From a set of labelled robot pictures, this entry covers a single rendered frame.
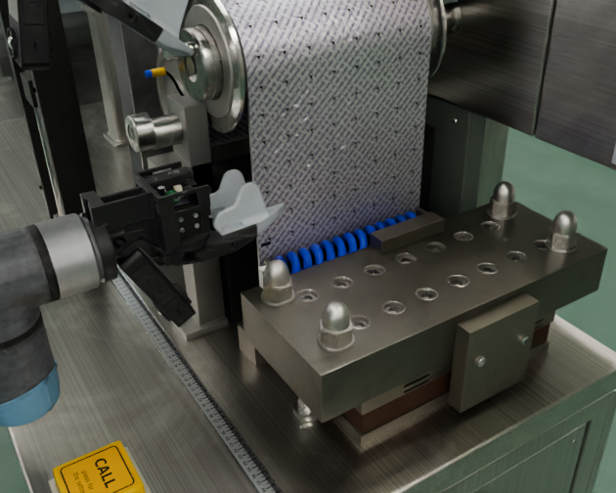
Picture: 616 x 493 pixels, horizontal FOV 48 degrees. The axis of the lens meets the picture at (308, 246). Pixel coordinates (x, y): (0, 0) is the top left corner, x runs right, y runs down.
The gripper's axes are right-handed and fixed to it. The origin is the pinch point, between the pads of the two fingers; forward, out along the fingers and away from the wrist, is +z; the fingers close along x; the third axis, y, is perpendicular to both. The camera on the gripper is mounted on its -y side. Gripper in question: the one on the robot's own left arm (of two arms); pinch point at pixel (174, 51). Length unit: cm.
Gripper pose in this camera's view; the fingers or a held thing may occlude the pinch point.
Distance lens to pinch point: 72.3
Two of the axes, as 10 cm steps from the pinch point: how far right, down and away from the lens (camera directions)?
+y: 5.3, -8.4, -1.1
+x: -5.3, -4.3, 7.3
